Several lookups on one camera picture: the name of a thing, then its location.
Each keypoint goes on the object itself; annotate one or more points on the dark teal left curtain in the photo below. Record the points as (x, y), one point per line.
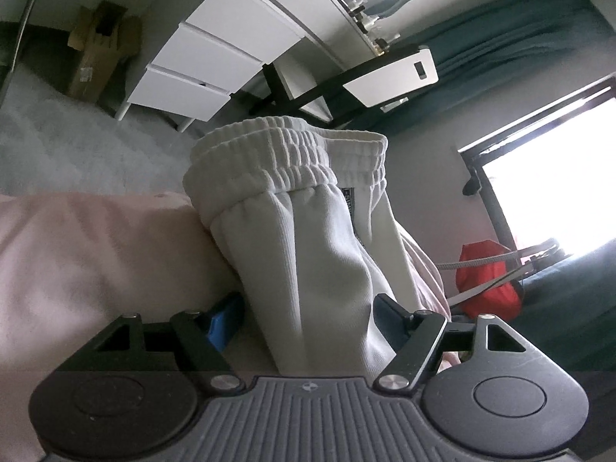
(486, 47)

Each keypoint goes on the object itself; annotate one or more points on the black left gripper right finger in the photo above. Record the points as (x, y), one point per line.
(481, 385)

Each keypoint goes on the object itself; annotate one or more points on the white drawer desk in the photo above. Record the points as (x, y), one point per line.
(196, 54)

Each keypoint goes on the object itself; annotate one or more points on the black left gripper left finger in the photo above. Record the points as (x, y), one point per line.
(136, 387)

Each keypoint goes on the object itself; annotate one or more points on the white black chair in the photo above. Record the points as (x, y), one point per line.
(335, 101)

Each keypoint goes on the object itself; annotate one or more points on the dark teal right curtain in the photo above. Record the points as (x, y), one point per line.
(569, 311)

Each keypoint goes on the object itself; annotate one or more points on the white sweatpants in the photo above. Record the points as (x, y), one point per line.
(302, 215)

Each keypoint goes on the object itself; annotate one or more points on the dark teal curtain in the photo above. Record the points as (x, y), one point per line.
(569, 311)
(486, 47)

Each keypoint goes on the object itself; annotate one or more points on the pink bed sheet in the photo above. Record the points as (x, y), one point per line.
(71, 263)

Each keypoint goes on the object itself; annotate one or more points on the red bag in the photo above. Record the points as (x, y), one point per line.
(502, 301)

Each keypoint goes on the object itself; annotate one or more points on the brown cardboard box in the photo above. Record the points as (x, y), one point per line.
(104, 38)

